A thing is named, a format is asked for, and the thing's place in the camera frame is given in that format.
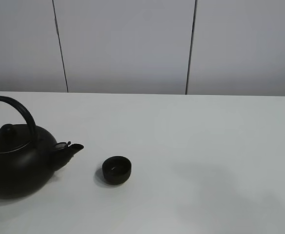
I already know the small black teacup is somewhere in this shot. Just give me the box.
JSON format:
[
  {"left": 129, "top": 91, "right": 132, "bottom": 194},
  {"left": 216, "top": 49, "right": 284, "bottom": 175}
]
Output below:
[{"left": 102, "top": 156, "right": 132, "bottom": 185}]

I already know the black cast iron teapot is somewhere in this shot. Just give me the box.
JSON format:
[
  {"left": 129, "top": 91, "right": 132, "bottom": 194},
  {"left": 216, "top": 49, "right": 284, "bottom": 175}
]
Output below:
[{"left": 0, "top": 96, "right": 84, "bottom": 199}]

